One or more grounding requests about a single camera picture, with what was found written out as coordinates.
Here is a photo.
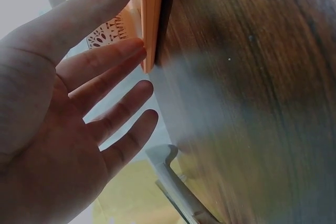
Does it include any person's left hand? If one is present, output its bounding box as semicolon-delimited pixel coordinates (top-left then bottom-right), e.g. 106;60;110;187
0;0;160;224

